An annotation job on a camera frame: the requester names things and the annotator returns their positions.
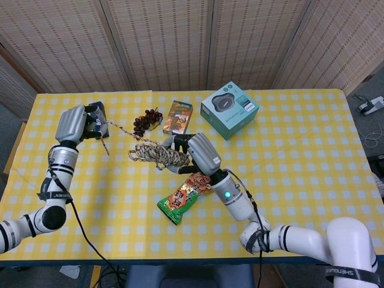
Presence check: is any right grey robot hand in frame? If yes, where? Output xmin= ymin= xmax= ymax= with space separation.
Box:
xmin=163 ymin=133 xmax=223 ymax=176

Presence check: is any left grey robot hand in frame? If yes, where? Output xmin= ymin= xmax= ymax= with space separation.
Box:
xmin=55 ymin=104 xmax=109 ymax=143

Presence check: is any beige black braided rope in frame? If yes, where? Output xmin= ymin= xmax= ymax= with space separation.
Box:
xmin=100 ymin=119 xmax=193 ymax=172

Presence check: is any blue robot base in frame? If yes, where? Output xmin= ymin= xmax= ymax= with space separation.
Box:
xmin=125 ymin=263 xmax=253 ymax=288

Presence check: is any dark blue floral box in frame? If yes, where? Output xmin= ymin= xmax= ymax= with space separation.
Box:
xmin=88 ymin=101 xmax=110 ymax=140

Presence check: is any teal speaker box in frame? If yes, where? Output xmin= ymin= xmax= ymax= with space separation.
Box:
xmin=200 ymin=80 xmax=260 ymax=141

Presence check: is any orange blue carton box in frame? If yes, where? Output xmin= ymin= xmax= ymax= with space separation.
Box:
xmin=162 ymin=100 xmax=194 ymax=136

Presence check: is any green orange snack bag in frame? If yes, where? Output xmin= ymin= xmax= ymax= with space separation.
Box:
xmin=157 ymin=170 xmax=214 ymax=226

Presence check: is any dark red grape bunch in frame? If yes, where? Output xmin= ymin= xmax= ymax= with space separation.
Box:
xmin=133 ymin=107 xmax=164 ymax=141

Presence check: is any yellow white checked tablecloth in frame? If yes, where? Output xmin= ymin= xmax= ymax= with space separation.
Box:
xmin=0 ymin=88 xmax=384 ymax=262

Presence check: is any woven folding screen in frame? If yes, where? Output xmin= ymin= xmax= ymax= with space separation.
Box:
xmin=0 ymin=0 xmax=384 ymax=119

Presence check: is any white power strip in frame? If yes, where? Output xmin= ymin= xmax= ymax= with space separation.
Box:
xmin=358 ymin=95 xmax=384 ymax=116

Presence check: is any blue table frame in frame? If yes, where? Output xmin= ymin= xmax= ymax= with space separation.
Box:
xmin=0 ymin=254 xmax=331 ymax=268

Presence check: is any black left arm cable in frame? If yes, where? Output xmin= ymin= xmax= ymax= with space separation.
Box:
xmin=49 ymin=169 xmax=121 ymax=288

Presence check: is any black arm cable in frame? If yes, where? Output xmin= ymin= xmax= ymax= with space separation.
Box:
xmin=49 ymin=169 xmax=121 ymax=288
xmin=227 ymin=169 xmax=271 ymax=288

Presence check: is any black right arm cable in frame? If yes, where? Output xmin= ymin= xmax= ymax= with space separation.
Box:
xmin=227 ymin=169 xmax=271 ymax=288

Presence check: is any thin white floor cable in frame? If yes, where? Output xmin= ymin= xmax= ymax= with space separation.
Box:
xmin=361 ymin=119 xmax=384 ymax=148

